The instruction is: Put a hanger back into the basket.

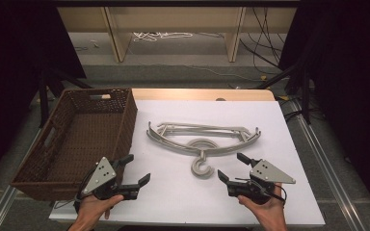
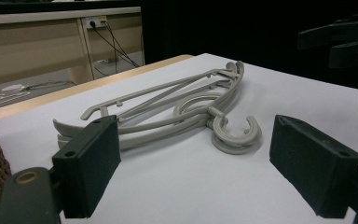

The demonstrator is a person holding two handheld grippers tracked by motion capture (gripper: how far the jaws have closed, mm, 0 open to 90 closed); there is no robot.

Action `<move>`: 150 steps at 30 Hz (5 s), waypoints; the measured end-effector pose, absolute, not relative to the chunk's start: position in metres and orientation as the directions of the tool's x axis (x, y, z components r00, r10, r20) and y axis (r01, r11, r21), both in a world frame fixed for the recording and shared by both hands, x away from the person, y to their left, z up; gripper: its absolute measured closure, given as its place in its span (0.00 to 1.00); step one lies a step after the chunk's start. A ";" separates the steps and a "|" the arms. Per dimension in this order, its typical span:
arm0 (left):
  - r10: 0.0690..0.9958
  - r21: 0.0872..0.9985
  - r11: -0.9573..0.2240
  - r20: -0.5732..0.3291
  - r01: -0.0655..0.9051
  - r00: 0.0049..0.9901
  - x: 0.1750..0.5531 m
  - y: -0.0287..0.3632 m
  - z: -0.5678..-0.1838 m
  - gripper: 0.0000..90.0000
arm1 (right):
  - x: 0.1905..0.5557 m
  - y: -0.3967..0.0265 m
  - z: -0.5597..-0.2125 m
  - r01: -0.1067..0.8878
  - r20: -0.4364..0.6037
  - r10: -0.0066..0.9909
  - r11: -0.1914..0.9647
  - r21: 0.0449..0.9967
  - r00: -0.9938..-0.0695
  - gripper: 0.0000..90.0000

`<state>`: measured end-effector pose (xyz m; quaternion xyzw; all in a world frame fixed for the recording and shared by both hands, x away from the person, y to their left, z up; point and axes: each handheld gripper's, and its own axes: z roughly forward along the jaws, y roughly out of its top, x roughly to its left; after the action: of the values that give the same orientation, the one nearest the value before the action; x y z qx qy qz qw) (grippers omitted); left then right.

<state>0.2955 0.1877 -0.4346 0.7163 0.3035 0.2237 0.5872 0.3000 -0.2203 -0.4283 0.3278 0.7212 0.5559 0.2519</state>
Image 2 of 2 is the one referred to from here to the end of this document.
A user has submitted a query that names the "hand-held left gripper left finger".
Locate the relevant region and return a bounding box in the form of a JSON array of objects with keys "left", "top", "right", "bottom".
[{"left": 51, "top": 115, "right": 122, "bottom": 219}]

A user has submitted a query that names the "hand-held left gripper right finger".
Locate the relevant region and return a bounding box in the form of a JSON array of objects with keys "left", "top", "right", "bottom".
[{"left": 268, "top": 114, "right": 358, "bottom": 219}]

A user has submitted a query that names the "grey plastic clothes hanger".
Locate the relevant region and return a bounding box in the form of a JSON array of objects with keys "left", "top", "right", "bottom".
[
  {"left": 52, "top": 60, "right": 264, "bottom": 151},
  {"left": 80, "top": 60, "right": 246, "bottom": 125},
  {"left": 55, "top": 62, "right": 262, "bottom": 156}
]

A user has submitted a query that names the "white table sheet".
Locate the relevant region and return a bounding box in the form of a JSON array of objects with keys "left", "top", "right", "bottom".
[{"left": 0, "top": 52, "right": 358, "bottom": 224}]

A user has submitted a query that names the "beige wooden desk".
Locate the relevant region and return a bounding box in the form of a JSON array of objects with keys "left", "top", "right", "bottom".
[{"left": 0, "top": 6, "right": 145, "bottom": 89}]

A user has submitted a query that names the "black power cable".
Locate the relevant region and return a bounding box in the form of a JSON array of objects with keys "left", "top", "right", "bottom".
[
  {"left": 103, "top": 20, "right": 121, "bottom": 75},
  {"left": 89, "top": 21, "right": 141, "bottom": 69}
]

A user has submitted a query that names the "white wall power outlet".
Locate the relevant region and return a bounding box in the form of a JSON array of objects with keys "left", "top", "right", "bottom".
[{"left": 85, "top": 15, "right": 108, "bottom": 30}]

